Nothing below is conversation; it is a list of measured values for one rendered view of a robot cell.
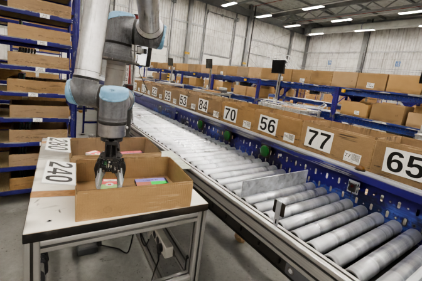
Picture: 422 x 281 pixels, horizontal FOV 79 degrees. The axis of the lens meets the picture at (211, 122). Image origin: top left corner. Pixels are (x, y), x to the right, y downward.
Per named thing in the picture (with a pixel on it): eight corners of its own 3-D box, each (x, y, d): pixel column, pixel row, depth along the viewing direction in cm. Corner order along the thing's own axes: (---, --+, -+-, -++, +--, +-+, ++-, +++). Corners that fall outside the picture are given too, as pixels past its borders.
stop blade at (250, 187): (239, 200, 111) (242, 180, 110) (304, 185, 138) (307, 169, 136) (240, 201, 111) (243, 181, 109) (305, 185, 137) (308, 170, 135)
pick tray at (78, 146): (68, 157, 128) (69, 137, 126) (145, 153, 147) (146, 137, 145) (70, 179, 104) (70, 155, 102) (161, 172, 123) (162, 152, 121)
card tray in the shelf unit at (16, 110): (9, 117, 195) (9, 104, 194) (10, 110, 219) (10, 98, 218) (69, 118, 219) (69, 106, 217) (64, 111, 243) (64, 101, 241)
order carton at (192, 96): (177, 106, 275) (178, 90, 273) (200, 106, 292) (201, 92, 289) (196, 112, 244) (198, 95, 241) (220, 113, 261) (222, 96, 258)
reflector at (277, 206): (269, 226, 92) (274, 198, 90) (270, 226, 93) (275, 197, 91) (279, 234, 88) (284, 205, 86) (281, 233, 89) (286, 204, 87)
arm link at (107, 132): (99, 120, 90) (128, 121, 93) (98, 133, 90) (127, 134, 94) (97, 125, 81) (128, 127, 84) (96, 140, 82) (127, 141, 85)
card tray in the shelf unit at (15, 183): (9, 190, 205) (8, 179, 204) (10, 176, 229) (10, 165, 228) (66, 183, 229) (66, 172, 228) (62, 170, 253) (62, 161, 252)
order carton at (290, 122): (252, 132, 182) (255, 108, 179) (279, 131, 198) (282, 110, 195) (297, 148, 150) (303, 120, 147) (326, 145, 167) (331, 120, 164)
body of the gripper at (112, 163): (97, 175, 84) (98, 139, 82) (99, 165, 92) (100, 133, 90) (121, 175, 86) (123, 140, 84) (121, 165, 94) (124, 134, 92)
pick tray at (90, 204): (74, 183, 101) (75, 159, 99) (167, 176, 119) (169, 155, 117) (74, 222, 76) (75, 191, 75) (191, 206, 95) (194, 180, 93)
